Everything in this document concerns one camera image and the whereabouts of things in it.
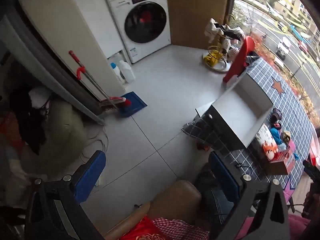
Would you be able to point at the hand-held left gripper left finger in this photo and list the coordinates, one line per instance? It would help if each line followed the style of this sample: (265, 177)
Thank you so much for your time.
(91, 173)

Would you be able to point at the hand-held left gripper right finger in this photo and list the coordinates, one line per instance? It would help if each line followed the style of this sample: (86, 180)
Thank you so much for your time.
(222, 175)

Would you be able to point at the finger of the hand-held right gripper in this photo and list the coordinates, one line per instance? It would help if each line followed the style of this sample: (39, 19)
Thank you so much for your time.
(312, 173)

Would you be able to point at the blue cloth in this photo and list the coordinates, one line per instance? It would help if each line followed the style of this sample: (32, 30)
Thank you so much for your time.
(275, 133)
(296, 156)

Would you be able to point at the printed cardboard box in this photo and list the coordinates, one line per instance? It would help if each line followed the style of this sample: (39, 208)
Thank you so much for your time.
(280, 165)

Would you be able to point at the dark red knit hat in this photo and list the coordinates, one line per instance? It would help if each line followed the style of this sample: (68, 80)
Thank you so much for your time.
(276, 116)

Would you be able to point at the grey box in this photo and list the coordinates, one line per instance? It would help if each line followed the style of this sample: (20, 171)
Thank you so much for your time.
(240, 107)

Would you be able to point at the person's right hand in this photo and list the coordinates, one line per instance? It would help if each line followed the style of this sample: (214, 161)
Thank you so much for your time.
(307, 205)

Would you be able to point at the denim cloth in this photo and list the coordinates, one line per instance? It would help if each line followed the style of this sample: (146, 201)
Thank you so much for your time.
(217, 205)

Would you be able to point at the leopard print cloth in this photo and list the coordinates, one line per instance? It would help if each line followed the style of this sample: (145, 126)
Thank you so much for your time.
(286, 136)

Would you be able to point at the brown leather chair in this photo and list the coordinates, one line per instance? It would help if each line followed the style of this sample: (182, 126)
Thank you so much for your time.
(172, 197)

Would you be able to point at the white snack packet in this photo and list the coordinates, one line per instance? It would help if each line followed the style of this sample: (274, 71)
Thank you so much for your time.
(266, 140)

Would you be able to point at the pink pants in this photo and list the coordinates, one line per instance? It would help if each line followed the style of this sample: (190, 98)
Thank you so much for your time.
(250, 226)

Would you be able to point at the red checked cloth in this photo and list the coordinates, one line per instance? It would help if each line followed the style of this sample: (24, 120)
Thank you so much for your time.
(180, 227)

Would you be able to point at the black cloth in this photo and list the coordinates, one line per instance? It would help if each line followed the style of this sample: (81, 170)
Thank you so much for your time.
(30, 127)

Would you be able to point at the grey checked star tablecloth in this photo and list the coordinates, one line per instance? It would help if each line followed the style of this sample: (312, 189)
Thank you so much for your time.
(287, 100)

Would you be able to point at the blue dustpan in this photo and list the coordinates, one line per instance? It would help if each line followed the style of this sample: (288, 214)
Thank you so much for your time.
(136, 103)

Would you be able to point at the white bottle blue cap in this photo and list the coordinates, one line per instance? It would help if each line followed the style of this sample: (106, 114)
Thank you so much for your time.
(116, 71)

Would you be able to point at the translucent white jug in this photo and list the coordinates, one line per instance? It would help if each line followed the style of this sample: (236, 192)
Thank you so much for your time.
(127, 72)

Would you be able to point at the red chair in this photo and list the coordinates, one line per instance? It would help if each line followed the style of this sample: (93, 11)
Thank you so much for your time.
(240, 60)

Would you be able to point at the yellow cloth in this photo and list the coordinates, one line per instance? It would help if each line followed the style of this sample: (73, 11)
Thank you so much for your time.
(212, 57)

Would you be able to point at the beige checked cloth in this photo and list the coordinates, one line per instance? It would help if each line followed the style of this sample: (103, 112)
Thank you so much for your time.
(233, 51)

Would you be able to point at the red car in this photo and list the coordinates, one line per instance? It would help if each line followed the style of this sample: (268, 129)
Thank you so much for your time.
(303, 46)

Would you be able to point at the white car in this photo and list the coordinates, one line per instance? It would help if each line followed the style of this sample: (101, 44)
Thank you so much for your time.
(283, 47)

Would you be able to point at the black clothes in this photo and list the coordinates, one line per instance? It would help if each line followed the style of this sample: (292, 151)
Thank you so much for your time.
(230, 33)

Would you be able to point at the white cloth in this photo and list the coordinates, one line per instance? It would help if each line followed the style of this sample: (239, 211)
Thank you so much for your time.
(211, 28)

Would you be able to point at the white cabinet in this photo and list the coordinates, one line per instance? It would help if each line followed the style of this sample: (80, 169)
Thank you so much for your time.
(70, 25)

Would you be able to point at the white washing machine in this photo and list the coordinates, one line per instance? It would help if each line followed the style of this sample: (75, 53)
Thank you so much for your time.
(142, 22)

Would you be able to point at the brown board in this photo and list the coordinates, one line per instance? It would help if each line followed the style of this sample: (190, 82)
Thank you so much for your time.
(197, 12)

